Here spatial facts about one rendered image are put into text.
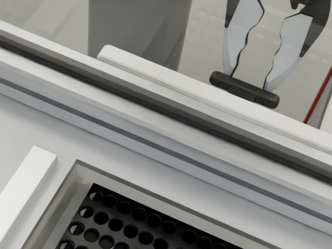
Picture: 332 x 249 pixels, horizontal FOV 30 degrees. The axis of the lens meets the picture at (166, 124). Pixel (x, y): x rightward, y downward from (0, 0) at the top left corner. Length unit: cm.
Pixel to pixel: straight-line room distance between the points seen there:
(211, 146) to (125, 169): 8
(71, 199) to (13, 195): 14
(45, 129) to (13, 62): 6
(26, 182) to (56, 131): 6
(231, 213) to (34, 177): 16
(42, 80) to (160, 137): 11
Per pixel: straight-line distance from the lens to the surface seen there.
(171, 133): 49
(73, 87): 51
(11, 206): 49
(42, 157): 51
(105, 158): 52
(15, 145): 53
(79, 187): 63
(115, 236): 54
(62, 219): 62
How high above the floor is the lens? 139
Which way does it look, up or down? 54 degrees down
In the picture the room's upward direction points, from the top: 11 degrees clockwise
